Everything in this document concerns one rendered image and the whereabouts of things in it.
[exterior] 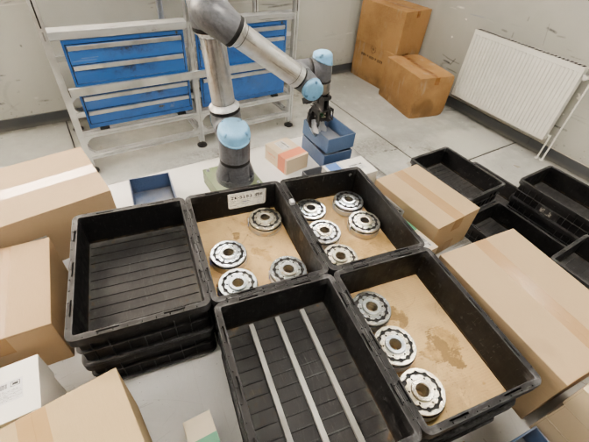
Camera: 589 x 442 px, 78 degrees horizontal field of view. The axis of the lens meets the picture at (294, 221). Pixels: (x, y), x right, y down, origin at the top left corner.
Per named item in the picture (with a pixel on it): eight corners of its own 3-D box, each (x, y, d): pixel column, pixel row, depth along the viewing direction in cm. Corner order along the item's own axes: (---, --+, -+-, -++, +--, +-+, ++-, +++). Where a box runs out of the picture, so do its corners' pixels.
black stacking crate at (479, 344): (325, 299, 100) (331, 274, 92) (415, 273, 109) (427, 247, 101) (408, 456, 73) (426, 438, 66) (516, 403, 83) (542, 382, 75)
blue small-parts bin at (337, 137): (301, 132, 171) (303, 118, 166) (328, 126, 177) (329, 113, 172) (326, 153, 159) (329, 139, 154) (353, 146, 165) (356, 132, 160)
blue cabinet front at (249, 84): (202, 107, 281) (194, 28, 243) (282, 91, 311) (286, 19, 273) (203, 108, 279) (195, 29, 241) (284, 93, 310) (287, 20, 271)
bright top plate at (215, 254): (205, 248, 104) (205, 246, 104) (237, 237, 108) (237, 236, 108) (217, 273, 98) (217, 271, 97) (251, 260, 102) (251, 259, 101)
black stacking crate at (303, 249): (189, 225, 117) (185, 197, 109) (276, 208, 126) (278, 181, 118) (216, 331, 90) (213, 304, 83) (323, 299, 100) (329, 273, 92)
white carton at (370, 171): (335, 200, 148) (338, 181, 142) (319, 183, 156) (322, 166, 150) (372, 188, 156) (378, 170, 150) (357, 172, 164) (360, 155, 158)
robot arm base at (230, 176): (211, 169, 147) (209, 149, 140) (246, 162, 153) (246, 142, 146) (223, 192, 138) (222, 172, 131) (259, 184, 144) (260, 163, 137)
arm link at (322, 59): (308, 49, 136) (329, 46, 138) (307, 77, 144) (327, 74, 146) (315, 56, 131) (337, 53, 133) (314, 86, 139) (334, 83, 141)
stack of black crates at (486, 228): (437, 262, 203) (461, 217, 180) (472, 244, 216) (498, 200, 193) (499, 317, 179) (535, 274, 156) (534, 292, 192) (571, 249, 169)
